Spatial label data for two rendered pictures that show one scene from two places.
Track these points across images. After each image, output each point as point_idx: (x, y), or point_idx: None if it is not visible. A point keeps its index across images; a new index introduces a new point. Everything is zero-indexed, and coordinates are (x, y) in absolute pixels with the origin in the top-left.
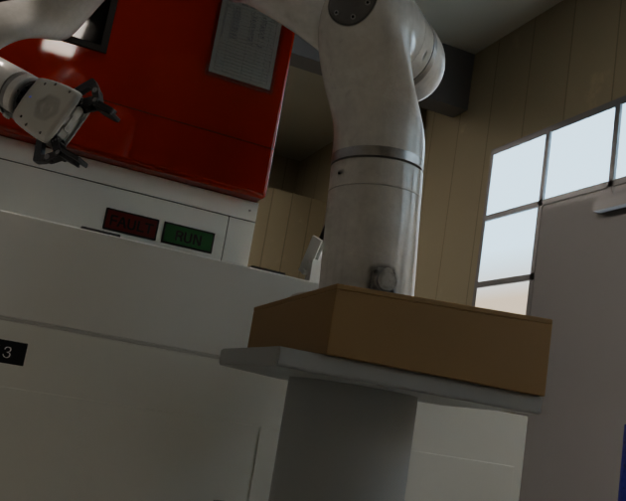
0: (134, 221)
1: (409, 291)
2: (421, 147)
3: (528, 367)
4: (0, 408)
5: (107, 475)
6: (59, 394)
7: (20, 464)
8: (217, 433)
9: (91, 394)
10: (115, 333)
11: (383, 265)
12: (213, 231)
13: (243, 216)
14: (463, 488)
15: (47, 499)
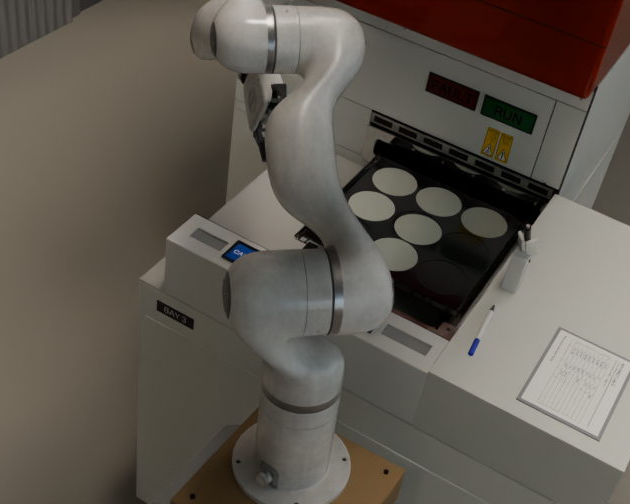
0: (455, 89)
1: (295, 483)
2: (308, 400)
3: None
4: (184, 347)
5: (246, 405)
6: (215, 352)
7: (199, 378)
8: None
9: (233, 359)
10: None
11: (268, 465)
12: (536, 112)
13: (573, 103)
14: None
15: (215, 401)
